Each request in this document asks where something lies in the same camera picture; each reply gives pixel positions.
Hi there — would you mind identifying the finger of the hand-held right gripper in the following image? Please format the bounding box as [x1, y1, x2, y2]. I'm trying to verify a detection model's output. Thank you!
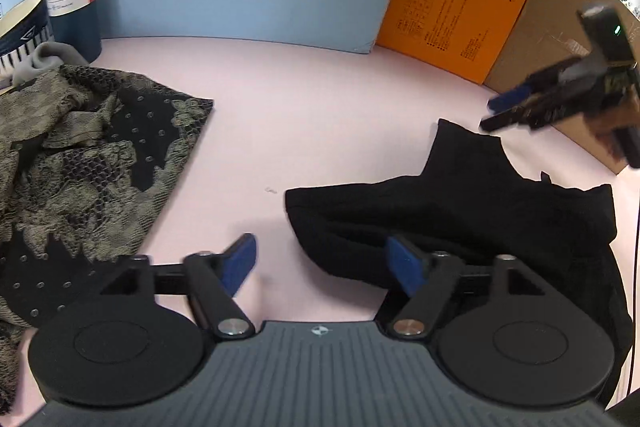
[479, 101, 551, 134]
[487, 61, 571, 116]

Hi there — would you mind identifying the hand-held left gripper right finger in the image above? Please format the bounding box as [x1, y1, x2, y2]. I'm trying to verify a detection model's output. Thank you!
[384, 234, 546, 341]

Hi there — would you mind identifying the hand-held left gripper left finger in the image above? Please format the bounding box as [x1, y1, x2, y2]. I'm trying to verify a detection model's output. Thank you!
[98, 233, 259, 341]

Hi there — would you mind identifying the black sleeveless dress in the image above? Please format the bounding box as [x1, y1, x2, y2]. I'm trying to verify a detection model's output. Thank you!
[284, 118, 636, 410]

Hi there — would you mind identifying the brown cardboard panel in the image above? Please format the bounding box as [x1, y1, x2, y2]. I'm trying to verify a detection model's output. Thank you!
[483, 0, 640, 176]

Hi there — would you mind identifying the black beige lace patterned cloth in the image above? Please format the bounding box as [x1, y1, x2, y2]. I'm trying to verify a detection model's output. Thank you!
[0, 64, 216, 410]

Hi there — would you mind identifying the grey cloth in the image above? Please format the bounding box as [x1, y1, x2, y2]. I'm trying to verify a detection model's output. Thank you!
[12, 40, 87, 84]

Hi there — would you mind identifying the piano key patterned cup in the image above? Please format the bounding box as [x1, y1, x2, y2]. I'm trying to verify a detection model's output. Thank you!
[0, 0, 54, 80]

